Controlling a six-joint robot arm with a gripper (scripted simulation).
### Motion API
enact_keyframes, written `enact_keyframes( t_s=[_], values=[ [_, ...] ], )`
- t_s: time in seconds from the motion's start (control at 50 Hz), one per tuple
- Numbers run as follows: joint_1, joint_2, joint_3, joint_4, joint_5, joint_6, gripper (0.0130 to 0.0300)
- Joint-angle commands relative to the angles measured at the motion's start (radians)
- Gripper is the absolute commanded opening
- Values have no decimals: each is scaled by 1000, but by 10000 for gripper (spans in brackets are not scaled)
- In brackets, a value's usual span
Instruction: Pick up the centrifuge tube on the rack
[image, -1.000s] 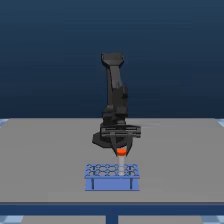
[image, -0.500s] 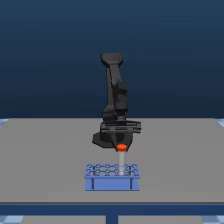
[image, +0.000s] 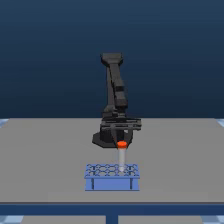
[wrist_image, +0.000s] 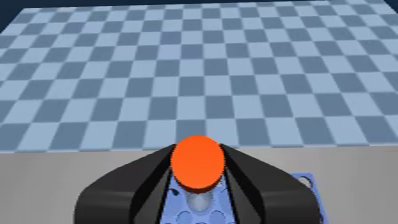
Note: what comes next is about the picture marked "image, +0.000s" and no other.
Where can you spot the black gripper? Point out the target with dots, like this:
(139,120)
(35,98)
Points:
(113,124)

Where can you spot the blue test tube rack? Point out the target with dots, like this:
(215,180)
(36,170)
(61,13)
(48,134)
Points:
(111,183)

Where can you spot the clear orange-capped centrifuge tube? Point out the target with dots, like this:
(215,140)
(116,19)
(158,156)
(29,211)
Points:
(122,156)

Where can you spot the dark six-joint robot arm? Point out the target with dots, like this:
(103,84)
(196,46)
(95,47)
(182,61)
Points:
(115,83)

